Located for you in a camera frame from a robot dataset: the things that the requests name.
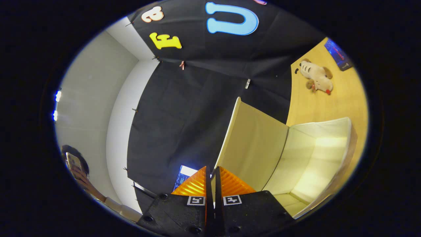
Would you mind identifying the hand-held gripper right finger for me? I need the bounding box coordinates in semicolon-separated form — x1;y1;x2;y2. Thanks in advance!
213;166;295;237

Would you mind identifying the black backdrop cloth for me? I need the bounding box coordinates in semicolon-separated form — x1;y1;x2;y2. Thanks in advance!
127;0;326;213

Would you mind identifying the beige plush dog toy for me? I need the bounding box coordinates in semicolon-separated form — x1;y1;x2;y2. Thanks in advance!
294;59;334;96

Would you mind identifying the smartphone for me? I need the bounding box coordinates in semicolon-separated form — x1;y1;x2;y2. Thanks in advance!
66;152;83;175

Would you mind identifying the beige fabric storage box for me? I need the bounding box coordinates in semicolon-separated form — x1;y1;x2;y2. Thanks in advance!
210;96;358;220

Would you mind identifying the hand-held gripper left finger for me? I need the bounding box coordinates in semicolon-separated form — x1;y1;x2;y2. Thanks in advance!
136;166;213;237

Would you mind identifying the lit computer screen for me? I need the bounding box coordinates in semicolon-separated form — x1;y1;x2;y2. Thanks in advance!
173;165;198;191

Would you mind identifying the blue cover book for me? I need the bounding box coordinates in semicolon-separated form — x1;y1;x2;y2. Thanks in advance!
324;38;354;72

